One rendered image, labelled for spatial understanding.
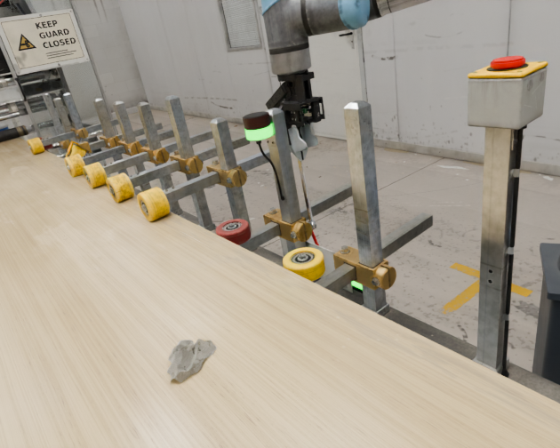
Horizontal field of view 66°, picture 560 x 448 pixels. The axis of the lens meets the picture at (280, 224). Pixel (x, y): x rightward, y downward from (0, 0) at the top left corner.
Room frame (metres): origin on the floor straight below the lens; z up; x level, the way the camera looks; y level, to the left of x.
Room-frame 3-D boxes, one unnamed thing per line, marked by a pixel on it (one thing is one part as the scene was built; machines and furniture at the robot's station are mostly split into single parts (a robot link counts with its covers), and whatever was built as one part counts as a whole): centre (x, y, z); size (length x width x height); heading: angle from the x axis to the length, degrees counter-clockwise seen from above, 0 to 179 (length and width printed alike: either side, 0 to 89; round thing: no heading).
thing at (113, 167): (1.63, 0.41, 0.95); 0.50 x 0.04 x 0.04; 125
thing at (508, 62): (0.56, -0.32, 1.22); 0.04 x 0.04 x 0.02
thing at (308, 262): (0.72, -0.03, 0.85); 0.08 x 0.08 x 0.11
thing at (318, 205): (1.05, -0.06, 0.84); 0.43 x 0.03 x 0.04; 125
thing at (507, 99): (0.56, -0.32, 1.18); 0.07 x 0.07 x 0.08; 35
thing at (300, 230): (0.99, -0.02, 0.85); 0.14 x 0.06 x 0.05; 35
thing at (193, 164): (1.40, 0.27, 0.95); 0.14 x 0.06 x 0.05; 35
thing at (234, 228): (0.92, 0.11, 0.85); 0.08 x 0.08 x 0.11
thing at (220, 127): (1.18, 0.11, 0.87); 0.04 x 0.04 x 0.48; 35
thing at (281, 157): (0.98, -0.03, 0.91); 0.04 x 0.04 x 0.48; 35
